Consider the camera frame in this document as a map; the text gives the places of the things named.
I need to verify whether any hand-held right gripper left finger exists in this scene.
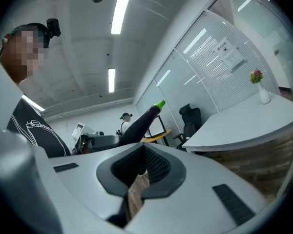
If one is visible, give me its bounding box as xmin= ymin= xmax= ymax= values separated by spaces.
xmin=31 ymin=142 xmax=145 ymax=234

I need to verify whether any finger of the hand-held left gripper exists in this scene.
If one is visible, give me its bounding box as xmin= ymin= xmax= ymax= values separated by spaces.
xmin=90 ymin=135 xmax=120 ymax=150

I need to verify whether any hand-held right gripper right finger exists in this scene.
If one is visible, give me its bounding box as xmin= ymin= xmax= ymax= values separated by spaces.
xmin=124 ymin=144 xmax=269 ymax=234

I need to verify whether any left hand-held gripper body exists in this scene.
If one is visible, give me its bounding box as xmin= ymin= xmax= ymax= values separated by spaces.
xmin=71 ymin=122 xmax=95 ymax=156

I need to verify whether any purple eggplant with green stem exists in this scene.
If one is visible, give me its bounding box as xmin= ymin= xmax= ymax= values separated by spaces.
xmin=117 ymin=100 xmax=166 ymax=148

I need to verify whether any person's black printed shirt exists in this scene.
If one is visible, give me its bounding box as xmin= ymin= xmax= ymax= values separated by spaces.
xmin=6 ymin=98 xmax=71 ymax=158

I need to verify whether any round yellow side table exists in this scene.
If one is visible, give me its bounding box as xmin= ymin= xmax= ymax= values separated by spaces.
xmin=140 ymin=129 xmax=172 ymax=146

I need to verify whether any black framed light panel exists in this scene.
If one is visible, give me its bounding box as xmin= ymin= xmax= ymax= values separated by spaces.
xmin=147 ymin=115 xmax=167 ymax=138

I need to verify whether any long ceiling light strip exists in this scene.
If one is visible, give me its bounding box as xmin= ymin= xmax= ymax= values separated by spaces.
xmin=21 ymin=94 xmax=46 ymax=112
xmin=111 ymin=0 xmax=135 ymax=35
xmin=108 ymin=68 xmax=116 ymax=93

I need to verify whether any black office chair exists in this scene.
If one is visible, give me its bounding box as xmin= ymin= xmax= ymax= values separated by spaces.
xmin=173 ymin=103 xmax=203 ymax=151

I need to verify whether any person's head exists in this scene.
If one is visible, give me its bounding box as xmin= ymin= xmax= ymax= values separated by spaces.
xmin=0 ymin=22 xmax=50 ymax=85

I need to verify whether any white ceramic vase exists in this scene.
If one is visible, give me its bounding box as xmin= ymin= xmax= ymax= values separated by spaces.
xmin=258 ymin=81 xmax=271 ymax=105

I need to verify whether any pink and yellow flower bouquet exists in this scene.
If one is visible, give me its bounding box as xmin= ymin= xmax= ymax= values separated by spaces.
xmin=249 ymin=69 xmax=264 ymax=84

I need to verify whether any white paper notice sheet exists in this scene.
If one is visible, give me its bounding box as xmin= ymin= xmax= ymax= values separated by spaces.
xmin=212 ymin=37 xmax=247 ymax=71

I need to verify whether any black head-worn camera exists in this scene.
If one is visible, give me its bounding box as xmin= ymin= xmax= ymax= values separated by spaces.
xmin=45 ymin=18 xmax=62 ymax=39

